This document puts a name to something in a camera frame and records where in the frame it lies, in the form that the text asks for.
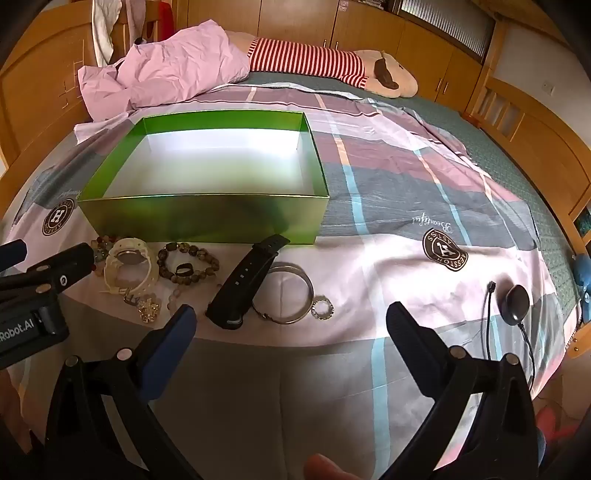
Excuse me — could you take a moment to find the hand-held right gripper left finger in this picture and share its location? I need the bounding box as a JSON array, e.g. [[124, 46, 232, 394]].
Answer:
[[46, 304, 204, 480]]

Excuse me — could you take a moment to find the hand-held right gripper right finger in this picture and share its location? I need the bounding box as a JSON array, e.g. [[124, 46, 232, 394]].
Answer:
[[382, 301, 549, 480]]

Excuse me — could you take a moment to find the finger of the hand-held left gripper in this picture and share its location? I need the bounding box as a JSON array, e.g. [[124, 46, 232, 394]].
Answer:
[[0, 243, 96, 298], [0, 239, 27, 265]]

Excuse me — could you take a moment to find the reddish bead bracelet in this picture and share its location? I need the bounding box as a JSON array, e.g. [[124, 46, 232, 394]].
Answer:
[[92, 234, 115, 276]]

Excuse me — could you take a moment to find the white wrist watch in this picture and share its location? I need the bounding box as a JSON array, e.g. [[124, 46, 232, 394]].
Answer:
[[102, 236, 155, 296]]

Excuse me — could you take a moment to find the dark bead bracelet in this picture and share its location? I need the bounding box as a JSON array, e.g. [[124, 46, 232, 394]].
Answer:
[[157, 242, 221, 286]]

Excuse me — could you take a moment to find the black smart band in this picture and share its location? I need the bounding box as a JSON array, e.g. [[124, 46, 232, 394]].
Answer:
[[205, 234, 291, 330]]

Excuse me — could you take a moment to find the silver bangle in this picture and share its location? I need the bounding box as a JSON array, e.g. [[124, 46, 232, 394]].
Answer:
[[252, 263, 315, 325]]

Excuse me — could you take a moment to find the green cardboard box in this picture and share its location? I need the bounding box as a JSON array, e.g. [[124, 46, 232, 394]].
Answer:
[[76, 110, 330, 245]]

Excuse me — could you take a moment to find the person's right hand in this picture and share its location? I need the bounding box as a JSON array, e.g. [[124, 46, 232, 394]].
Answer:
[[304, 453, 358, 480]]

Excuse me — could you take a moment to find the printed plaid bed sheet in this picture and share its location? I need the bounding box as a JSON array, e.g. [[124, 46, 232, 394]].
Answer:
[[0, 82, 583, 480]]

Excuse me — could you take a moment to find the wooden headboard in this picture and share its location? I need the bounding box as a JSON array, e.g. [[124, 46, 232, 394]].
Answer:
[[0, 0, 134, 204]]

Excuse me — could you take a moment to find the blue toy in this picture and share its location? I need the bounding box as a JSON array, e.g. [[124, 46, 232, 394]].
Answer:
[[573, 253, 591, 324]]

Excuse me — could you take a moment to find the pink quilt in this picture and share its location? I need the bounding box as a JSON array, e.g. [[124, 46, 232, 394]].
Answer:
[[76, 19, 251, 121]]

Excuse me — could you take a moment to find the teal mattress cover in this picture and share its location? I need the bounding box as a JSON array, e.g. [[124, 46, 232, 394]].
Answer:
[[240, 70, 586, 287]]

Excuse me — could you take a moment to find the white hanging garment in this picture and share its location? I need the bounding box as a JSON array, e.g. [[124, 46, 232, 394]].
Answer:
[[91, 0, 126, 65]]

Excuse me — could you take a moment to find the wooden footboard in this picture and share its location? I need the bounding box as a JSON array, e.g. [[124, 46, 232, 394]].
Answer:
[[465, 18, 591, 259]]

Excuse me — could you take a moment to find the pink hanging garment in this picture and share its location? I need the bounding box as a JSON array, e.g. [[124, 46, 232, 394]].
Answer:
[[121, 0, 149, 47]]

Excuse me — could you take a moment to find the red hanging garment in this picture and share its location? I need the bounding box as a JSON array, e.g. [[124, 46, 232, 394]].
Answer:
[[156, 0, 176, 41]]

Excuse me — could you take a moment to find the striped plush toy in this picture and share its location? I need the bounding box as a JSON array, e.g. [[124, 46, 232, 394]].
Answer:
[[238, 37, 420, 99]]

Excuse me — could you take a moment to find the window with blinds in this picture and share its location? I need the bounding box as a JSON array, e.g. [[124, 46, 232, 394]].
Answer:
[[399, 0, 497, 63]]

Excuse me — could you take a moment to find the black round device with cable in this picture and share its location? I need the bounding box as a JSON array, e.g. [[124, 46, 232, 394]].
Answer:
[[485, 281, 537, 388]]

